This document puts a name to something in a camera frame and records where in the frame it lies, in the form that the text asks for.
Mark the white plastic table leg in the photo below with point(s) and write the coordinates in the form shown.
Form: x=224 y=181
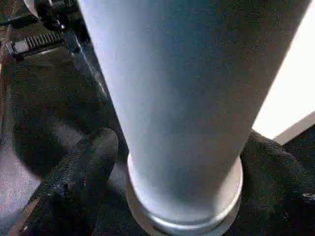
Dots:
x=184 y=98

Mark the black glossy mat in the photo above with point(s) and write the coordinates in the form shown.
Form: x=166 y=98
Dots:
x=49 y=98

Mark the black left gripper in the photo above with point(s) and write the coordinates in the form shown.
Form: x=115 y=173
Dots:
x=49 y=29

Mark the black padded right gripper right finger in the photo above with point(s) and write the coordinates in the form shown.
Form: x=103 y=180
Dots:
x=275 y=191

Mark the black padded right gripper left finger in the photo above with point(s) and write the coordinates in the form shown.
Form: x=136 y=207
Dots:
x=78 y=177

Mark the white plastic table top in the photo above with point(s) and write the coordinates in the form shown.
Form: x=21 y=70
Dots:
x=290 y=98

